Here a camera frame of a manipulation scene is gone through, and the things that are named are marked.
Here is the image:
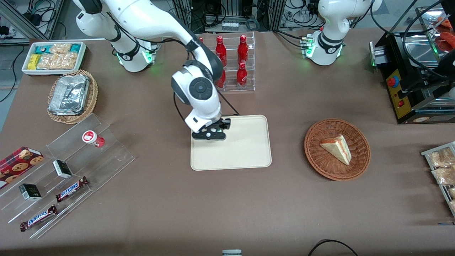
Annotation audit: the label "clear acrylic bottle rack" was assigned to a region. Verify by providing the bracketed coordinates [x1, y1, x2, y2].
[197, 32, 256, 94]

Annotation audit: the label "black conveyor machine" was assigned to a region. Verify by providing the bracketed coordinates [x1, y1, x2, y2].
[369, 5, 455, 124]

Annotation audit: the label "wrapped sandwich wedge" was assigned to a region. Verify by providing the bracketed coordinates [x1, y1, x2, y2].
[319, 134, 352, 166]

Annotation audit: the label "brown wicker basket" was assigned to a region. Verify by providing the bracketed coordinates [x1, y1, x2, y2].
[304, 118, 371, 182]

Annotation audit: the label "Snickers bar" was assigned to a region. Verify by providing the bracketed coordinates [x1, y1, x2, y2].
[20, 205, 58, 232]
[55, 176, 89, 203]

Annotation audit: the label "silver foil packets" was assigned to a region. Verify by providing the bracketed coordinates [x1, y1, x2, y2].
[48, 75, 90, 116]

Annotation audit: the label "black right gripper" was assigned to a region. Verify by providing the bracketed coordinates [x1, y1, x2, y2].
[192, 118, 231, 141]

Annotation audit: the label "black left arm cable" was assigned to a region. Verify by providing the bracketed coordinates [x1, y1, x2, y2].
[370, 0, 449, 80]

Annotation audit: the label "small black box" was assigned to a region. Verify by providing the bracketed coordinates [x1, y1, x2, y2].
[53, 160, 73, 179]
[18, 183, 42, 201]

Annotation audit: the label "clear bag of crackers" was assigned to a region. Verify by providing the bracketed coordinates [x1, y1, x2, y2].
[50, 43, 72, 55]
[37, 53, 79, 70]

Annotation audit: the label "white plastic snack bin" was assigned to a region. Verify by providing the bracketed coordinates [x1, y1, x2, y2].
[22, 41, 87, 76]

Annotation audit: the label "cream plastic tray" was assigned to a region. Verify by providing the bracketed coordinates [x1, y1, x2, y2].
[190, 114, 272, 171]

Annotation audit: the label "light wicker basket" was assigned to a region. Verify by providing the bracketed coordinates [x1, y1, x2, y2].
[47, 70, 98, 124]

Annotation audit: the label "red plaid cookie box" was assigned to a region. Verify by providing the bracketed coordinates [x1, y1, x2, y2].
[0, 146, 45, 189]

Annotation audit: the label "tray of wrapped snacks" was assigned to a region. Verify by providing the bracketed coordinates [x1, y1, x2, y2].
[421, 142, 455, 218]

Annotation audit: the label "clear acrylic stepped shelf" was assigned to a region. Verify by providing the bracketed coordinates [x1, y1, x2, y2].
[0, 113, 136, 239]

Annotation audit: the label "black floor cable loop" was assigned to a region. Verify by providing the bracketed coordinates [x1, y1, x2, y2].
[307, 239, 359, 256]

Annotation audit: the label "red lidded yogurt cup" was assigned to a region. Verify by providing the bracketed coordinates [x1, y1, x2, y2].
[82, 130, 105, 148]

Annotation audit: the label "clear bag of nuts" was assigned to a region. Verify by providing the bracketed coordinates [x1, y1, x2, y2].
[432, 166, 455, 186]
[427, 148, 455, 168]

